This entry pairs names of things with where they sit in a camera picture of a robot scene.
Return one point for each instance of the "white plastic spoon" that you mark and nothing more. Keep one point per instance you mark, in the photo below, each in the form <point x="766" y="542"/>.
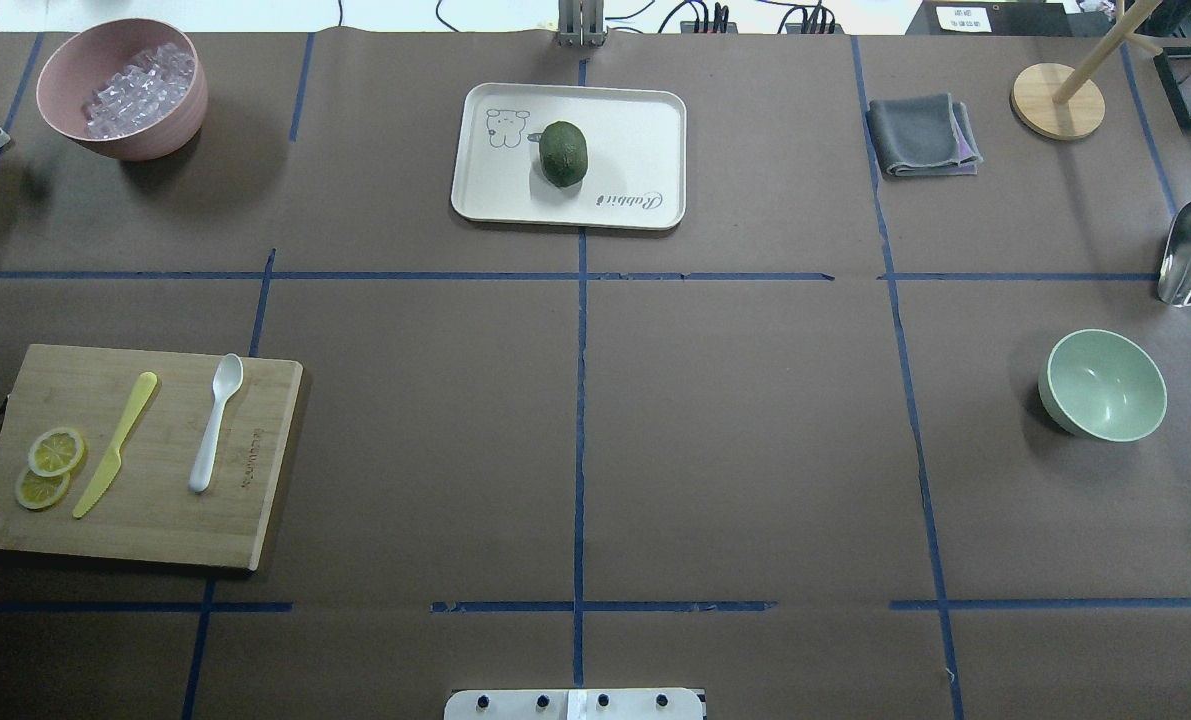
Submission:
<point x="228" y="378"/>

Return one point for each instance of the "light green bowl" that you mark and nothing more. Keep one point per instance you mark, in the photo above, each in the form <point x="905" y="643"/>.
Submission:
<point x="1098" y="384"/>

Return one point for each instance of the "pink bowl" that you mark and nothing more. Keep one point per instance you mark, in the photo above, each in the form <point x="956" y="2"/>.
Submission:
<point x="84" y="62"/>

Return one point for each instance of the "green avocado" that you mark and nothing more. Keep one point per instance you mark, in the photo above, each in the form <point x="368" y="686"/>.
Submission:
<point x="564" y="154"/>

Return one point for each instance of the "cream rabbit tray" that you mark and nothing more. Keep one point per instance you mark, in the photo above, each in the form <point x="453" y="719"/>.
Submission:
<point x="637" y="157"/>

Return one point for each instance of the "black power strip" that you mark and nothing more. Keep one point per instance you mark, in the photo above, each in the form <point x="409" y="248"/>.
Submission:
<point x="709" y="19"/>

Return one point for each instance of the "folded grey cloth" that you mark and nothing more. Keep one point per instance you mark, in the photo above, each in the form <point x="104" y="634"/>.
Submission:
<point x="928" y="135"/>

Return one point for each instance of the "yellow plastic knife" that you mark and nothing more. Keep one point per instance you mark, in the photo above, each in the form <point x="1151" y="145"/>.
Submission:
<point x="110" y="463"/>

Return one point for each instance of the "clear ice cubes pile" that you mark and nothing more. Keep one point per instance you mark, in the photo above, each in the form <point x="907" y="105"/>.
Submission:
<point x="152" y="83"/>

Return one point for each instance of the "wooden mug tree stand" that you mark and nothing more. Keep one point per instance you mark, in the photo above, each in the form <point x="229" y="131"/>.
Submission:
<point x="1063" y="103"/>

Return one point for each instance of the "upper lemon slice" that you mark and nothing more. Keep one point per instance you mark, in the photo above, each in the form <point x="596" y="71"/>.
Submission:
<point x="56" y="452"/>

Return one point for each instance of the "lemon slice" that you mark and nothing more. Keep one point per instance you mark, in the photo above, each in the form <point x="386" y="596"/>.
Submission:
<point x="56" y="452"/>
<point x="34" y="492"/>

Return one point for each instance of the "lower lemon slice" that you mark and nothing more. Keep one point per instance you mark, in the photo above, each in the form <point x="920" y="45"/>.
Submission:
<point x="34" y="492"/>

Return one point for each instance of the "aluminium frame post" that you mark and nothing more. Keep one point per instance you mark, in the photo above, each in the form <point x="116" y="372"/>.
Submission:
<point x="581" y="23"/>

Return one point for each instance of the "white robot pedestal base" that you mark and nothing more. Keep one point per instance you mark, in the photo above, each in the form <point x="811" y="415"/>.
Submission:
<point x="578" y="703"/>

